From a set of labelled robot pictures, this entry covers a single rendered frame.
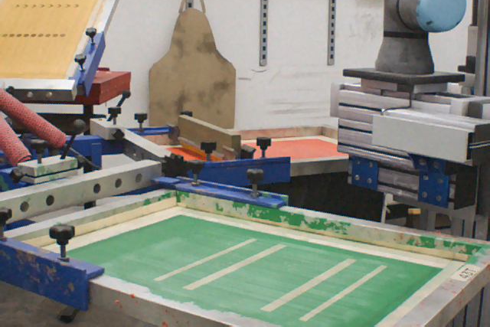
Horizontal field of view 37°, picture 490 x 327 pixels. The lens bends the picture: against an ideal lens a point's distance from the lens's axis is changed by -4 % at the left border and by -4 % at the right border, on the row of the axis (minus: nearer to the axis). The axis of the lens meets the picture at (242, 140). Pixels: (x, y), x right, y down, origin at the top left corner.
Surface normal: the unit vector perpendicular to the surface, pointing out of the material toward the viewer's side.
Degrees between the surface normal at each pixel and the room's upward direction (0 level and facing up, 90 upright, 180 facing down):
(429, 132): 90
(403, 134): 90
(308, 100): 90
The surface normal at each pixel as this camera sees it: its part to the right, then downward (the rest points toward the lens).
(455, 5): 0.24, 0.30
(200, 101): 0.01, 0.15
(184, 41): 0.76, 0.12
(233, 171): 0.44, 0.16
